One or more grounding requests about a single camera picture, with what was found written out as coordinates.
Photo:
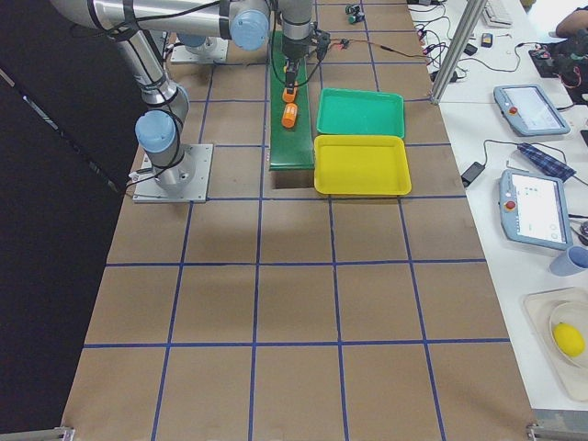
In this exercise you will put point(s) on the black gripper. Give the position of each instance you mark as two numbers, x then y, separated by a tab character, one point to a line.
292	51

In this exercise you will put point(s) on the orange 4680 cylinder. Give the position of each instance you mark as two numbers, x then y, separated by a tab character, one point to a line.
289	115

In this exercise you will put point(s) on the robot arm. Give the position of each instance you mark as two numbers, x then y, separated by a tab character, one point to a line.
245	23
207	24

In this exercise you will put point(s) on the green plastic tray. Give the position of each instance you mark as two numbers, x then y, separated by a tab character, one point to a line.
357	112

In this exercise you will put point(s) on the green conveyor belt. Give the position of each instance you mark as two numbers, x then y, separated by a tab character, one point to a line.
290	149

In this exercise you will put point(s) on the yellow plastic tray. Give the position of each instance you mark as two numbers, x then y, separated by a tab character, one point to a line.
361	165

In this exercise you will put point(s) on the black phone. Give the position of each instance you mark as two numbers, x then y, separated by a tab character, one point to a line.
486	40

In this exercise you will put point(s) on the white keyboard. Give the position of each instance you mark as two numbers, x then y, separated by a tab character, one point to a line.
495	15

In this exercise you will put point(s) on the black power adapter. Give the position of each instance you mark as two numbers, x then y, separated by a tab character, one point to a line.
471	173

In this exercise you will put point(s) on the upper teach pendant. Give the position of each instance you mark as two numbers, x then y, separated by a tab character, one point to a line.
528	110

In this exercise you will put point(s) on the teach pendant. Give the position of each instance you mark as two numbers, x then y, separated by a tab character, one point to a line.
528	110
533	210

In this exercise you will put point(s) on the blue plaid cloth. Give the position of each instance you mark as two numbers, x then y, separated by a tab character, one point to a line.
546	163

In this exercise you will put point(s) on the lower teach pendant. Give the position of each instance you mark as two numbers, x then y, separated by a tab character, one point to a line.
533	210

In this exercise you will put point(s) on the light blue cup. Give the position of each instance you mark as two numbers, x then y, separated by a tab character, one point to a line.
571	262

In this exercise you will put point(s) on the beige tray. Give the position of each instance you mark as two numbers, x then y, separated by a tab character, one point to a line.
538	308

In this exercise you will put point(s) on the white plate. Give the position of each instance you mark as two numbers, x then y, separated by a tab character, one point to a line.
575	314

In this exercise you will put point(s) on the yellow lemon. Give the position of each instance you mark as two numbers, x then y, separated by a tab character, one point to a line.
568	339

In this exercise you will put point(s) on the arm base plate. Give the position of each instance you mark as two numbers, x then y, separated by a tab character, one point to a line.
193	49
188	181

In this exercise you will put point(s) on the aluminium frame post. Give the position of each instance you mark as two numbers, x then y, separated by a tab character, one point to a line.
466	24

